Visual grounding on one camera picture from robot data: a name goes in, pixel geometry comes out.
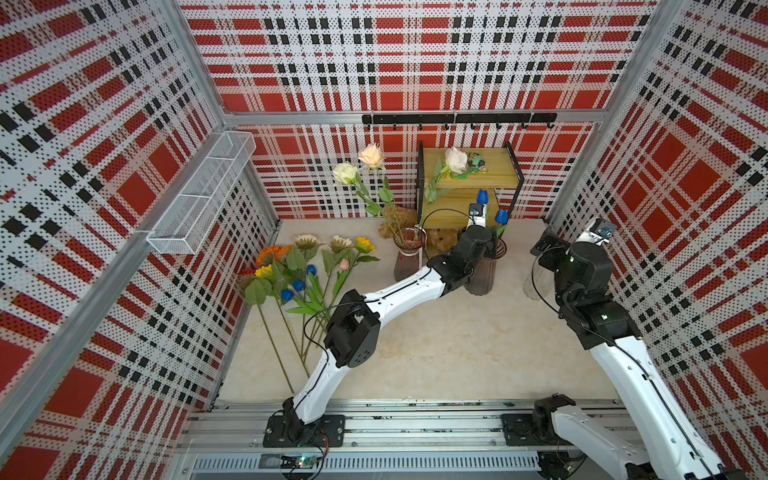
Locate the dark pink ribbed vase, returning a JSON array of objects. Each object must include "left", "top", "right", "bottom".
[{"left": 465, "top": 239, "right": 507, "bottom": 296}]

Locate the pink glass vase with ribbon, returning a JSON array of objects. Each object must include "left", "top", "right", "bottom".
[{"left": 393, "top": 226, "right": 426, "bottom": 282}]

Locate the cream rose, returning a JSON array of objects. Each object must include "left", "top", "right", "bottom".
[{"left": 357, "top": 142, "right": 409, "bottom": 241}]

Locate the pale green rose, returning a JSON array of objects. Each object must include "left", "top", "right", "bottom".
[{"left": 332, "top": 162, "right": 403, "bottom": 239}]

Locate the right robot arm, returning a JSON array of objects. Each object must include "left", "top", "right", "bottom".
[{"left": 531, "top": 218, "right": 746, "bottom": 479}]

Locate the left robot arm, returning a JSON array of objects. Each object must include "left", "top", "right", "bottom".
[{"left": 282, "top": 225, "right": 497, "bottom": 429}]

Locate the brown teddy bear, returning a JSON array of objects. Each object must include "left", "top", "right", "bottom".
[{"left": 379, "top": 204, "right": 460, "bottom": 257}]

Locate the clear glass vase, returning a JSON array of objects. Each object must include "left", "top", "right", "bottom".
[{"left": 523, "top": 262, "right": 554, "bottom": 301}]

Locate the yellow daisy flower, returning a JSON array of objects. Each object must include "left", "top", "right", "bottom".
[{"left": 355, "top": 237, "right": 375, "bottom": 254}]

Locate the beige daisy flower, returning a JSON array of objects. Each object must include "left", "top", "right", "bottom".
[
  {"left": 329, "top": 235, "right": 354, "bottom": 253},
  {"left": 294, "top": 233, "right": 320, "bottom": 251}
]

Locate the small yellow daisy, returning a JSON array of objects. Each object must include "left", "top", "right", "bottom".
[{"left": 254, "top": 265, "right": 274, "bottom": 279}]

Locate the red daisy flower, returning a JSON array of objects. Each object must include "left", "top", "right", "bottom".
[{"left": 238, "top": 268, "right": 256, "bottom": 289}]

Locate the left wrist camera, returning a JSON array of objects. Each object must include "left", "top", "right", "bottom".
[{"left": 467, "top": 203, "right": 488, "bottom": 227}]

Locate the wooden shelf black frame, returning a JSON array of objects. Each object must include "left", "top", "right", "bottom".
[{"left": 417, "top": 141, "right": 525, "bottom": 230}]

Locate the green toy with lanyard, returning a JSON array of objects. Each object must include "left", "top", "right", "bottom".
[{"left": 458, "top": 153, "right": 486, "bottom": 179}]

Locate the black hook rail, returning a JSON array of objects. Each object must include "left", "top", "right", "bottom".
[{"left": 361, "top": 112, "right": 558, "bottom": 127}]

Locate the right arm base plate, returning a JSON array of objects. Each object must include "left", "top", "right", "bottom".
[{"left": 501, "top": 413, "right": 572, "bottom": 447}]

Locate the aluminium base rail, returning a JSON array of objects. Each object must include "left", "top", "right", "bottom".
[{"left": 167, "top": 398, "right": 685, "bottom": 480}]

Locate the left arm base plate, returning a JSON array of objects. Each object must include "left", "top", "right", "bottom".
[{"left": 262, "top": 414, "right": 346, "bottom": 448}]

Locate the circuit board on rail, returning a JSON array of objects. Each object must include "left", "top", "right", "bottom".
[{"left": 280, "top": 455, "right": 322, "bottom": 471}]

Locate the white wire wall basket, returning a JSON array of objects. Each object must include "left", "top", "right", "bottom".
[{"left": 147, "top": 131, "right": 255, "bottom": 255}]

